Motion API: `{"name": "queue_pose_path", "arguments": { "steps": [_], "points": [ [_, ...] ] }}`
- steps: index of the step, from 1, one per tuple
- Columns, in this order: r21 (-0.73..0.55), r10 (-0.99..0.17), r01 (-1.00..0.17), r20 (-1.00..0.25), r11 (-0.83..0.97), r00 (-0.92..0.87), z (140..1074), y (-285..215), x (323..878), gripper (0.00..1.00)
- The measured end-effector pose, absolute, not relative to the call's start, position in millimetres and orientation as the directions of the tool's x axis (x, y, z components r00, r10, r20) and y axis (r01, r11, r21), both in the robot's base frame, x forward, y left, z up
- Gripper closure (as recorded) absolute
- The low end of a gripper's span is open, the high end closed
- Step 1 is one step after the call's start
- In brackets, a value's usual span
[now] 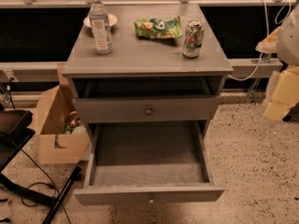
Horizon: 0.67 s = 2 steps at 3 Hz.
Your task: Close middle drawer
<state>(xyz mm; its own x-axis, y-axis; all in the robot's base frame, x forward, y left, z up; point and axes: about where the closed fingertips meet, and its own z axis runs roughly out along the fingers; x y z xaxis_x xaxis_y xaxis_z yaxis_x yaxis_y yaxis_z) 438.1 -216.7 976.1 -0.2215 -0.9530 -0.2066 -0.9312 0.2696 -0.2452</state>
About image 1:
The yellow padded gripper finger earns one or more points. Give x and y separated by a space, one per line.
282 94

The grey drawer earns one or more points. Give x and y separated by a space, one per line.
152 162
100 110

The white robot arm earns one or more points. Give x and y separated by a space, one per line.
284 40

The grey top drawer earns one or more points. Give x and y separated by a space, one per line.
100 110

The grey drawer cabinet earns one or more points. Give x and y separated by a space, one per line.
146 68

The white green soda can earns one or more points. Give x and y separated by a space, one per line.
194 34

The green chip bag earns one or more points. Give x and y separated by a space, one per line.
158 29

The small white plate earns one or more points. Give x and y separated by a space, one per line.
110 19

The clear plastic water bottle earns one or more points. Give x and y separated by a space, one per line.
102 36

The bottles inside cardboard box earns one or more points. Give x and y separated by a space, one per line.
74 125

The cardboard box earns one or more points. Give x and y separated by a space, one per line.
52 112

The black folding stand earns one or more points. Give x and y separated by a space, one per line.
14 134

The metal railing post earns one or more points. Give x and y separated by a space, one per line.
256 78

